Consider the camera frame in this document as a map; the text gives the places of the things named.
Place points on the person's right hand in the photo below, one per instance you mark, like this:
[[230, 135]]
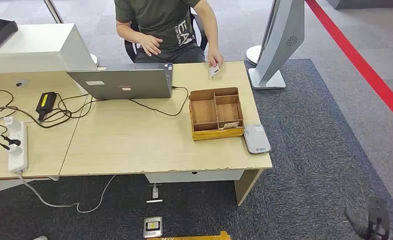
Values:
[[150, 44]]

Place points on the person's left hand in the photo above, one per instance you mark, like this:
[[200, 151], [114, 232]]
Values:
[[215, 57]]

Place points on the white ID card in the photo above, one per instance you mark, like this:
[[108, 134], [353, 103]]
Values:
[[214, 71]]

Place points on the pale room key card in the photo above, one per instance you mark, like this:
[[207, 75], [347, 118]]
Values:
[[231, 125]]

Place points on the person's left forearm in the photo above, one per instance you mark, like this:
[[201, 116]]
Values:
[[211, 33]]

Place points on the person's right forearm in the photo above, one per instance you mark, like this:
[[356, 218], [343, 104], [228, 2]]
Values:
[[127, 31]]

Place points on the person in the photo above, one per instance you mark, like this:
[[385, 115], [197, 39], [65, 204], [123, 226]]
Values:
[[160, 23]]

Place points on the grey card reader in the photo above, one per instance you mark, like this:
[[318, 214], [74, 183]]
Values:
[[256, 139]]

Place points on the white round stanchion base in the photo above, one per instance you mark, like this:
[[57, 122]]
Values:
[[252, 54]]

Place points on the grey laptop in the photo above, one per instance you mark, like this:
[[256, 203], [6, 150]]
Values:
[[123, 84]]

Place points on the wooden compartment organizer box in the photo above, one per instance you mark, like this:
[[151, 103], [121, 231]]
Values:
[[203, 112]]

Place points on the small white round base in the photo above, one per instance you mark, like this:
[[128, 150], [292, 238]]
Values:
[[94, 59]]

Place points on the grey kiosk stand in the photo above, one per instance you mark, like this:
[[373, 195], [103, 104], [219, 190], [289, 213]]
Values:
[[277, 46]]

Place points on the grey metal pole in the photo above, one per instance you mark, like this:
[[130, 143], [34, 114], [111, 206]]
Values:
[[53, 11]]

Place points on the white desk cabinet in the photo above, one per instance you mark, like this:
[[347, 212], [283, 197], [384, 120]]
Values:
[[34, 46]]

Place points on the black power adapter yellow label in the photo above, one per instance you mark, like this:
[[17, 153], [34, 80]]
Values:
[[45, 102]]

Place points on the white under-desk drawer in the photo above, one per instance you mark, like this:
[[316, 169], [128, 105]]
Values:
[[193, 176]]

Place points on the wooden desk side panel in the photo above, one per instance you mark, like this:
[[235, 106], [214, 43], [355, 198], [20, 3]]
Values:
[[244, 188]]

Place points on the dark grey carpet mat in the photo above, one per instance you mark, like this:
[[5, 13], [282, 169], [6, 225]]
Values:
[[309, 159]]

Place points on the floor outlet with white plug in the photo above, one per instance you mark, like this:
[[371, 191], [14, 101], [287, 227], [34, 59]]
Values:
[[154, 193]]

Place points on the black plug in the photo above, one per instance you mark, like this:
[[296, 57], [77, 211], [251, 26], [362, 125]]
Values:
[[13, 141]]

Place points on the white plug adapter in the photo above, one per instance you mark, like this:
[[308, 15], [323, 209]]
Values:
[[16, 149]]

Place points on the white power strip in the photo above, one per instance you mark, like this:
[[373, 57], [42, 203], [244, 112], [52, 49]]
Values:
[[18, 159]]

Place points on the yellow taped wooden plank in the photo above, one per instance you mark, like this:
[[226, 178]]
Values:
[[196, 237]]

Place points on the silver floor socket box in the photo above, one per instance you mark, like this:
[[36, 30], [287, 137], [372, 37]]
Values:
[[152, 227]]

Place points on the small white floor object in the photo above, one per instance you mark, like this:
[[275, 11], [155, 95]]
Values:
[[40, 238]]

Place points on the white desk frame panel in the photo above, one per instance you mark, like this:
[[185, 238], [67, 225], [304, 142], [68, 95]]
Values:
[[4, 185]]

